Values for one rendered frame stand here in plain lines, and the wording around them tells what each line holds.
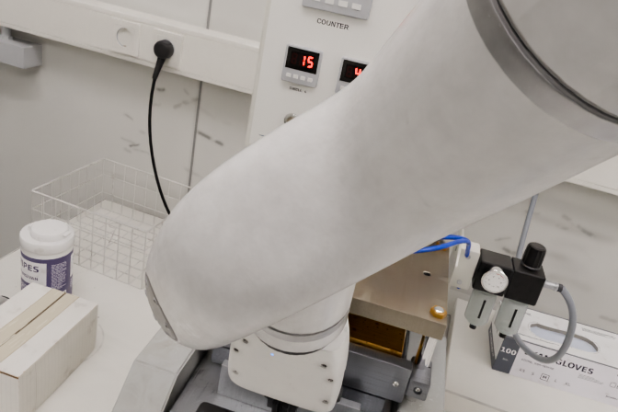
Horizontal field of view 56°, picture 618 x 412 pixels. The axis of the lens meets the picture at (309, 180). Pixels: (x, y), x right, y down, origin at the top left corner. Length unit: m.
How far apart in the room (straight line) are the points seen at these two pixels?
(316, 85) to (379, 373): 0.36
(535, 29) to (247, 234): 0.16
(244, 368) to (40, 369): 0.45
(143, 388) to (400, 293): 0.28
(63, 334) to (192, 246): 0.66
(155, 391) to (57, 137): 1.01
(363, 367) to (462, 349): 0.53
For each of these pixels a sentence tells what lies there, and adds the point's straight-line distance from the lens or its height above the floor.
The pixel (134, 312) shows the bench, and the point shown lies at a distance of 1.13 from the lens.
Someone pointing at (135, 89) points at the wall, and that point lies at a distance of 1.39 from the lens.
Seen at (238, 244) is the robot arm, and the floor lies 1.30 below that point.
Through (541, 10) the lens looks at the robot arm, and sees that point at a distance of 0.17.
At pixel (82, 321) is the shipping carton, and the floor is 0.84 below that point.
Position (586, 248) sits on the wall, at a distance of 1.26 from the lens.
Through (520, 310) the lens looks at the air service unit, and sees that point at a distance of 0.85.
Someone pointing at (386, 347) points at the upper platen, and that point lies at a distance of 0.64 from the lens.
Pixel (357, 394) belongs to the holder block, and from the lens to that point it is 0.68.
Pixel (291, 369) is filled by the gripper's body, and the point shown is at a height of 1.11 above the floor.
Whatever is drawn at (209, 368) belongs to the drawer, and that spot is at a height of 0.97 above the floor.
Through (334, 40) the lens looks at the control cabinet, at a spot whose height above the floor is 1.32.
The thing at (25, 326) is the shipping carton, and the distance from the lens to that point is 0.97.
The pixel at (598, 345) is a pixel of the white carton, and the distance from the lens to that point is 1.19.
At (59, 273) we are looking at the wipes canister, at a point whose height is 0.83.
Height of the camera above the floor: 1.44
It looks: 23 degrees down
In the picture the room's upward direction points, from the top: 12 degrees clockwise
